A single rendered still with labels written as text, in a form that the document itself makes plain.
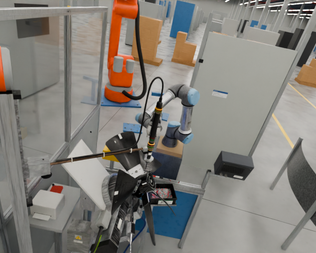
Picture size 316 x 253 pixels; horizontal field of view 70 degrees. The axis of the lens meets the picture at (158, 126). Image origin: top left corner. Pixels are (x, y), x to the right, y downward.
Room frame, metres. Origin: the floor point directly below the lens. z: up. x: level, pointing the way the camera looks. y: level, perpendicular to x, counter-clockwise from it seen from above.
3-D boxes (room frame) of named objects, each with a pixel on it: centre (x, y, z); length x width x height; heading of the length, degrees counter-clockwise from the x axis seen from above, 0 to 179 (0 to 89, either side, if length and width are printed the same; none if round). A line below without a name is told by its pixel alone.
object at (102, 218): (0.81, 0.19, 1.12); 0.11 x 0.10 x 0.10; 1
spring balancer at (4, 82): (0.75, 0.60, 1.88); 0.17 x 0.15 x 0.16; 1
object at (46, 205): (0.98, 0.60, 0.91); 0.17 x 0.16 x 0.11; 91
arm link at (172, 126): (1.85, -0.15, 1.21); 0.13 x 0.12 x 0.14; 51
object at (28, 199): (0.78, 0.57, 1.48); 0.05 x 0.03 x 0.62; 36
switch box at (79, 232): (0.95, 0.35, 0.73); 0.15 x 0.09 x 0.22; 91
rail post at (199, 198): (1.54, -0.51, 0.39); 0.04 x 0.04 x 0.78; 1
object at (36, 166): (0.81, 0.53, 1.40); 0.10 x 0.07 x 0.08; 126
